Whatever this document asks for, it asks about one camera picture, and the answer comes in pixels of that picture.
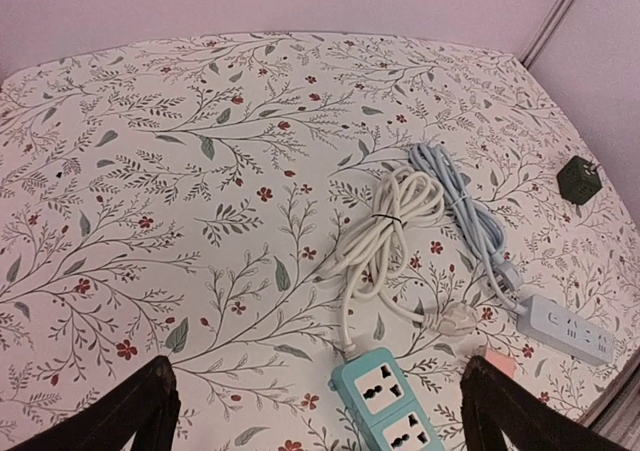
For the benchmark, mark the right aluminium frame post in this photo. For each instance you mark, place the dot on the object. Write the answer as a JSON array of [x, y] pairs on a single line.
[[543, 36]]

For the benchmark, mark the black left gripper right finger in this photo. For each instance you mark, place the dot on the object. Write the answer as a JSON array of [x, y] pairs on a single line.
[[495, 408]]

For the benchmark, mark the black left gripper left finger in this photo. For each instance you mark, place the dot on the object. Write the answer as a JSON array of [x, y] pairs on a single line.
[[140, 413]]

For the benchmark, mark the teal power strip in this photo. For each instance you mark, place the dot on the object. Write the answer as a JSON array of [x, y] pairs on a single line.
[[383, 405]]

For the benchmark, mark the light blue power strip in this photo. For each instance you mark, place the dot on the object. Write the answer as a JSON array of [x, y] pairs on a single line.
[[555, 326]]

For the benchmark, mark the floral tablecloth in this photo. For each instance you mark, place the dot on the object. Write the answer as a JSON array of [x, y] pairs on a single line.
[[179, 197]]

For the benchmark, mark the pink cube adapter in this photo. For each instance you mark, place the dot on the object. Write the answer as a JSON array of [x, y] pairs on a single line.
[[502, 362]]

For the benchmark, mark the dark green cube socket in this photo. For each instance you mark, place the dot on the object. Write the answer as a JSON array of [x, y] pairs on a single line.
[[579, 181]]

